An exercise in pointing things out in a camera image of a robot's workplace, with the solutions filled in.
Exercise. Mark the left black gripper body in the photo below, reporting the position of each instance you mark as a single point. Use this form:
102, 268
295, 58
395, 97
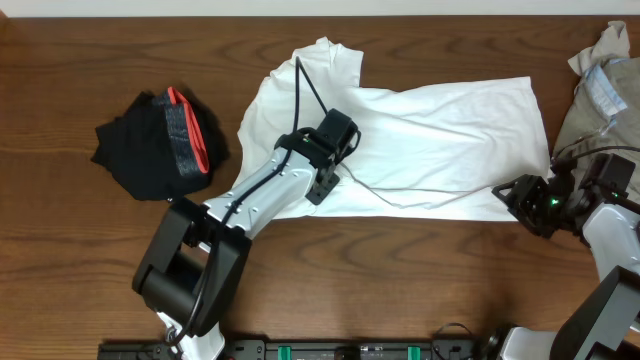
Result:
330, 183

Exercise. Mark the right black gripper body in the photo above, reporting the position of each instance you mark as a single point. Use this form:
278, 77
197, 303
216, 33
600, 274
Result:
540, 209

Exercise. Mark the white printed t-shirt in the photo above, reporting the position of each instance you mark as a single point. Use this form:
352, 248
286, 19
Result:
435, 151

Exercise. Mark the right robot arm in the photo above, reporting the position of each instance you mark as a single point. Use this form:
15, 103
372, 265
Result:
598, 211

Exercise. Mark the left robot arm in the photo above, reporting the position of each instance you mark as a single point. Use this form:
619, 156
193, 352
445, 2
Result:
191, 270

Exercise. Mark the khaki beige garment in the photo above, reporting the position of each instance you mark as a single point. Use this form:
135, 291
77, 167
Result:
605, 109

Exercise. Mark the black shorts with red waistband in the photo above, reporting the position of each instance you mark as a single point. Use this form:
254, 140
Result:
164, 146

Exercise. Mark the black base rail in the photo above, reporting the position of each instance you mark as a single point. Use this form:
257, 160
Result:
437, 349

